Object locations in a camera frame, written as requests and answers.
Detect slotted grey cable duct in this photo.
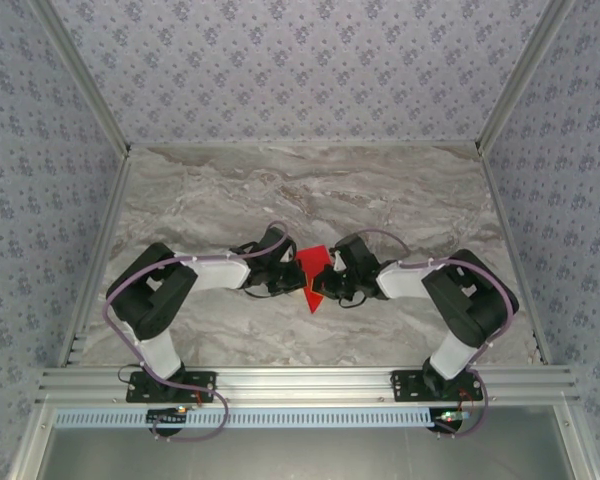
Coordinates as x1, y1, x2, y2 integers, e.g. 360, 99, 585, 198
52, 407, 444, 429

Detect aluminium table side rail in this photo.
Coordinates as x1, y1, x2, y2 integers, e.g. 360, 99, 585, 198
478, 148, 552, 365
57, 149, 134, 369

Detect aluminium corner post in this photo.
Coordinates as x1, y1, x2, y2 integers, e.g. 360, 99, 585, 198
29, 0, 133, 157
473, 0, 582, 154

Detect small circuit board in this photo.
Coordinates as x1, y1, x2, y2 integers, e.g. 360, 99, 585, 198
432, 408, 471, 424
147, 407, 189, 426

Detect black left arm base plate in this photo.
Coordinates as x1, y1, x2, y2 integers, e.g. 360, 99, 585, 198
125, 370, 217, 404

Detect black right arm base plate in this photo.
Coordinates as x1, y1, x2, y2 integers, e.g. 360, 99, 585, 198
389, 369, 484, 404

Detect grey metal panel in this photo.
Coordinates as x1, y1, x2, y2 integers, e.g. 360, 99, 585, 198
9, 403, 599, 480

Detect red paper sheet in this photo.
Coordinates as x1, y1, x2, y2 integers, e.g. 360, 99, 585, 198
295, 244, 334, 315

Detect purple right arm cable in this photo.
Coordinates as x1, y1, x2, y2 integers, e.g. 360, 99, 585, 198
354, 227, 514, 440

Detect thin aluminium table end rail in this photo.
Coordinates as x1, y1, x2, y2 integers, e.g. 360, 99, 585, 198
128, 141, 481, 150

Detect wide aluminium mounting rail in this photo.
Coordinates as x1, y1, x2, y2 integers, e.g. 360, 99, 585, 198
34, 364, 581, 406

